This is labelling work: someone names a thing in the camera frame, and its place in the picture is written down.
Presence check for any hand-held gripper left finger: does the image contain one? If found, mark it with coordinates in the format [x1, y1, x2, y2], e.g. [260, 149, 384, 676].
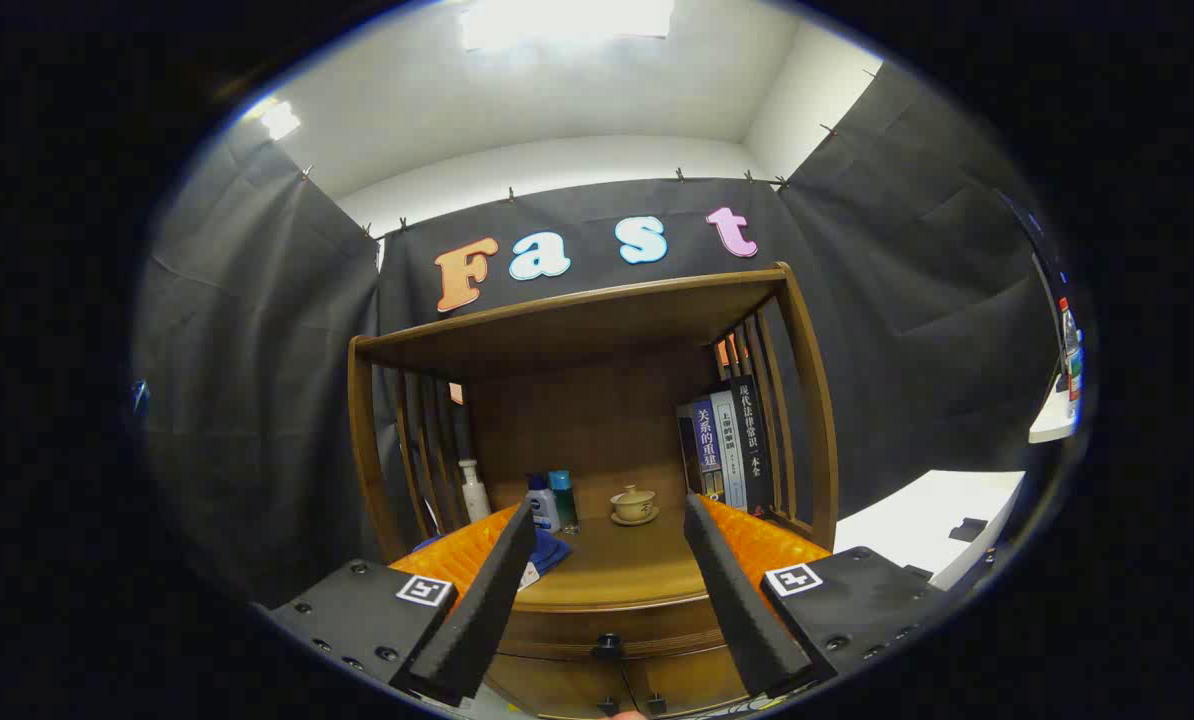
[267, 498, 540, 709]

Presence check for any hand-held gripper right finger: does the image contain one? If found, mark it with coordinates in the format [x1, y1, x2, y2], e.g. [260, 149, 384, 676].
[682, 492, 953, 701]

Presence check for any wooden drawer with black knob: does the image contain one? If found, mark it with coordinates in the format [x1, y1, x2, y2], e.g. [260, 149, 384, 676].
[497, 598, 728, 663]

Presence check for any wooden countertop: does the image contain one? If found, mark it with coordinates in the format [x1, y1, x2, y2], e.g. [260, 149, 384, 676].
[412, 505, 833, 613]

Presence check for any wooden cabinet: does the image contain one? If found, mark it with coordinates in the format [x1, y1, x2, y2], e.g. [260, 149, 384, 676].
[347, 262, 840, 720]

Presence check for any blue folded towel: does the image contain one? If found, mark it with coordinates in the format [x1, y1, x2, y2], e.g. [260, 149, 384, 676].
[412, 526, 573, 581]

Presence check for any white pump bottle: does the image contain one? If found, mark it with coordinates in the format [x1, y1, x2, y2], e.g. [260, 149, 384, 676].
[457, 458, 491, 523]

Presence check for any white bottle with blue cap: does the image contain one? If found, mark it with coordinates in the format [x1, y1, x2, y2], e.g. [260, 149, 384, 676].
[525, 473, 562, 534]

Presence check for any beige lidded teacup with saucer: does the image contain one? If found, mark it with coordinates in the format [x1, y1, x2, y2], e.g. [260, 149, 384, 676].
[610, 485, 661, 527]

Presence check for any teal bottle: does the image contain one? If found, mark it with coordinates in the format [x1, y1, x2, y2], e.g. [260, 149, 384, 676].
[548, 470, 580, 533]

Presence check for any book with pale spine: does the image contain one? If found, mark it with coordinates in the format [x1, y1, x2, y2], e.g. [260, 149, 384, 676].
[712, 390, 748, 511]

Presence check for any book with black spine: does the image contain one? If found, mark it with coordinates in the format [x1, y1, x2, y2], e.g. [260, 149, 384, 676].
[732, 375, 778, 518]

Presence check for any white table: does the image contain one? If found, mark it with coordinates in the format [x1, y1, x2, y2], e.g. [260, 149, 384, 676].
[835, 470, 1026, 591]

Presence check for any clear plastic bottle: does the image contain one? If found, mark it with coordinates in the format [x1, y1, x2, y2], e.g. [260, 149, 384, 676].
[1060, 298, 1085, 421]

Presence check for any small ceiling light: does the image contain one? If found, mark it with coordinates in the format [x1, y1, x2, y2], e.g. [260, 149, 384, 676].
[257, 100, 303, 141]

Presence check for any large ceiling light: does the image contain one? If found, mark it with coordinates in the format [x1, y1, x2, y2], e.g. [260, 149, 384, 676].
[457, 0, 676, 51]

